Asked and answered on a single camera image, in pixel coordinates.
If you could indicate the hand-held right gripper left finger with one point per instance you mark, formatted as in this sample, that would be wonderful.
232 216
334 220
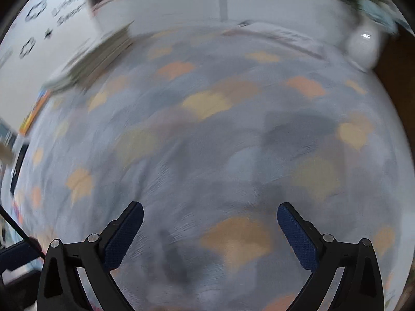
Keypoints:
124 236

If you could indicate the stack of books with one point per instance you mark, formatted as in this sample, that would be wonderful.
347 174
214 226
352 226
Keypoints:
97 58

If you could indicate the brown wooden cabinet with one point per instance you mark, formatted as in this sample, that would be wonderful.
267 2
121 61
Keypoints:
398 77

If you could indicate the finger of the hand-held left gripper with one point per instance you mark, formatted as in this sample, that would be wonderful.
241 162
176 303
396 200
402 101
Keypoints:
19 256

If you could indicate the black flat device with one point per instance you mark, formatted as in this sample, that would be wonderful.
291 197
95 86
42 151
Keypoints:
19 168

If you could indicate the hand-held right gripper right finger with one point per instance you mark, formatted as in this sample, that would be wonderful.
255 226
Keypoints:
296 236

